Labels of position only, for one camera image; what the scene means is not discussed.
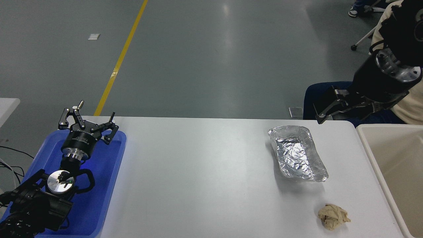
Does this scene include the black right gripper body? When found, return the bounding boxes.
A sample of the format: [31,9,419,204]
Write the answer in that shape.
[352,58,415,107]

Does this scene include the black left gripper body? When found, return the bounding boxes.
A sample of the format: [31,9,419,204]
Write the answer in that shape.
[61,130,99,158]

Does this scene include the silver foil tray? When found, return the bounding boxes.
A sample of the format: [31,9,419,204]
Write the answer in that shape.
[268,125,329,182]

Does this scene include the metal floor plate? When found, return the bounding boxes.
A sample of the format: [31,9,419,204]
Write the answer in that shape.
[288,106,304,119]

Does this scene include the person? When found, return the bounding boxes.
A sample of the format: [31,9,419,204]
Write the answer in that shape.
[348,0,368,18]
[303,0,423,128]

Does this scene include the blue plastic tray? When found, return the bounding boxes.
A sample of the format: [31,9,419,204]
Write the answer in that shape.
[0,130,128,238]

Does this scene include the large pale plastic bin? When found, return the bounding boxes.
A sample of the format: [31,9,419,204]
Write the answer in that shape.
[356,124,423,238]

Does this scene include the white office chair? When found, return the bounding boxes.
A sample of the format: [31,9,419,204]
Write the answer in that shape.
[351,26,378,51]

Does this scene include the small white table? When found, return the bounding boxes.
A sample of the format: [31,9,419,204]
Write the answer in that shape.
[0,98,21,128]

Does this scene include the crumpled tan paper ball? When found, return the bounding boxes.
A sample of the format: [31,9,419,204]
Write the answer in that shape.
[318,203,351,231]

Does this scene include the thin black cable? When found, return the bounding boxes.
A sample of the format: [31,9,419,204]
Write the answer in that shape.
[0,145,35,159]
[0,161,25,184]

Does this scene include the thin white cable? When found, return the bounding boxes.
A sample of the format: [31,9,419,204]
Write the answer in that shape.
[0,157,19,185]

